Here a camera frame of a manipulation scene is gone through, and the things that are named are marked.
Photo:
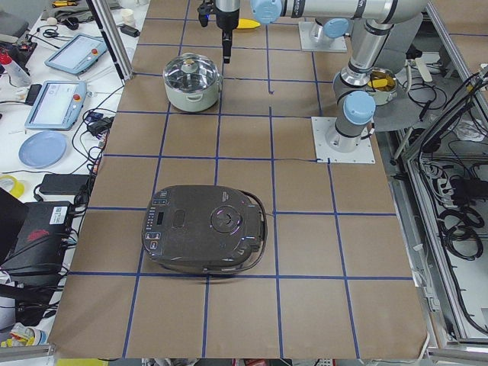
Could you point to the light blue plate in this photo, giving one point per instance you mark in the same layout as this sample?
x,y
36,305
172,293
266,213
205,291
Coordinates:
x,y
43,149

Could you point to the yellow toy corn cob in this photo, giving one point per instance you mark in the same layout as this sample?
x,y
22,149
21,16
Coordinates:
x,y
247,24

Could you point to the black power adapter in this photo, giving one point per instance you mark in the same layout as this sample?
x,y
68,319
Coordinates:
x,y
62,184

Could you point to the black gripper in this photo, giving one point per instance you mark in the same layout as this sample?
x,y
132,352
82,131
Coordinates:
x,y
227,23

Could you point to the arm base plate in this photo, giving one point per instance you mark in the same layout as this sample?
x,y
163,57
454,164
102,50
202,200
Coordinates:
x,y
332,147
306,45

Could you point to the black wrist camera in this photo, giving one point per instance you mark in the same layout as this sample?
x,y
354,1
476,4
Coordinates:
x,y
205,9

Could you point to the white spray bottle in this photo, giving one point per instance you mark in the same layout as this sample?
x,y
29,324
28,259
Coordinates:
x,y
17,75

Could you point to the upper blue teach pendant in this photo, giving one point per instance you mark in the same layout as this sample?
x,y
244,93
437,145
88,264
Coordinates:
x,y
78,55

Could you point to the pale green electric pot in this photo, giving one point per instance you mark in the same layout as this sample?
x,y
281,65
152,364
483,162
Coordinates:
x,y
195,101

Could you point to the black smartphone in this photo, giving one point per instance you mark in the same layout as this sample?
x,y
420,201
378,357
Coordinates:
x,y
32,94

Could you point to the white paper cup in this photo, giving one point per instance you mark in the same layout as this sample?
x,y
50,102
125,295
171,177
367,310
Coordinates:
x,y
127,16

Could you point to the yellow tape roll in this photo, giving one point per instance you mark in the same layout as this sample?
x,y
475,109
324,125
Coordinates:
x,y
13,186

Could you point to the blue teach pendant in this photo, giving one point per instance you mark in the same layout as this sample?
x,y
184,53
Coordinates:
x,y
78,55
57,106

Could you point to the grey chair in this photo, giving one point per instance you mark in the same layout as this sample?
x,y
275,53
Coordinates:
x,y
395,111

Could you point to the glass pot lid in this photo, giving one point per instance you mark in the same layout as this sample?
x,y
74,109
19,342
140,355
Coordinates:
x,y
191,72

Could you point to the black rice cooker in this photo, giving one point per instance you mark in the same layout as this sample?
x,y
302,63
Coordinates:
x,y
205,229

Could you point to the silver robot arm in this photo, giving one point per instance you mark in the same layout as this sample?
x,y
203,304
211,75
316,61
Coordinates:
x,y
357,107
325,33

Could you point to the steel bowl with yellow items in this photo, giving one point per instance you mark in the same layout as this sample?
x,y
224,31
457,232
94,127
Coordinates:
x,y
382,86

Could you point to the aluminium frame post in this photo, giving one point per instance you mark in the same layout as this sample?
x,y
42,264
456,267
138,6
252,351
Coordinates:
x,y
101,12

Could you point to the lower blue teach pendant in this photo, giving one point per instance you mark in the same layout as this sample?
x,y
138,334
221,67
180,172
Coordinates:
x,y
57,106

